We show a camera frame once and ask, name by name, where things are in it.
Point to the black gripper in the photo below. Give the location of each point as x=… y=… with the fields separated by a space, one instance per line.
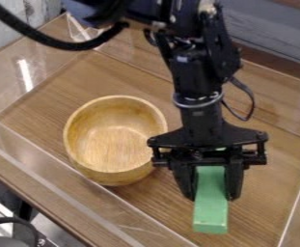
x=208 y=141

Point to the green rectangular block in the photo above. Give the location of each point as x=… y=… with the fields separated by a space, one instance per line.
x=211 y=205

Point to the brown wooden bowl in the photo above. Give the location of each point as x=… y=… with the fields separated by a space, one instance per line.
x=104 y=138

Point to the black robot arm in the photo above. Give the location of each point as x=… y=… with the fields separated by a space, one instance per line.
x=187 y=29

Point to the clear acrylic tray enclosure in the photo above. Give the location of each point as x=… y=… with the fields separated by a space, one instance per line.
x=46 y=83

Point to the black metal bracket with bolt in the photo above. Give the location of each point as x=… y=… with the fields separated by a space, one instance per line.
x=23 y=234

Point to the clear acrylic corner bracket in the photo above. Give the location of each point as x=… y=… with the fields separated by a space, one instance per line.
x=79 y=32

